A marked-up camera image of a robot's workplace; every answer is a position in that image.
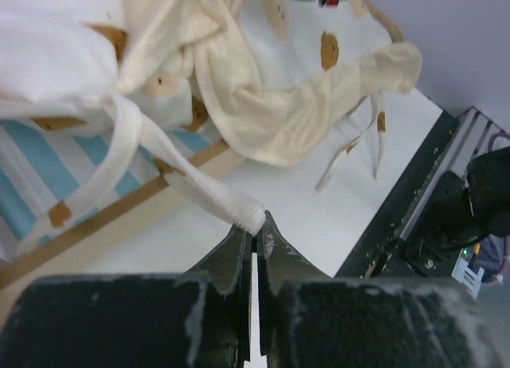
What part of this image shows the large bear print cushion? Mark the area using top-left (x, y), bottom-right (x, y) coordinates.
top-left (1, 0), bottom-right (422, 256)

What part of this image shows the blue striped mattress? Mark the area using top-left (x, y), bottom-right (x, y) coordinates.
top-left (1, 121), bottom-right (220, 262)

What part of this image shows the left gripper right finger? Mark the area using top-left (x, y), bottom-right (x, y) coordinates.
top-left (257, 216), bottom-right (504, 367)

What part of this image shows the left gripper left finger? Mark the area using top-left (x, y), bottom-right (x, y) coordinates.
top-left (1, 227), bottom-right (253, 367)

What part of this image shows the wooden pet bed frame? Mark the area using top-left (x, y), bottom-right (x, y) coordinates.
top-left (1, 0), bottom-right (404, 292)

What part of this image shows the aluminium front rail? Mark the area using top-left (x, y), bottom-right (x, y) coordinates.
top-left (394, 107), bottom-right (503, 241)

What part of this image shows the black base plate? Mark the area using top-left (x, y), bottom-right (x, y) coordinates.
top-left (335, 111), bottom-right (460, 278)

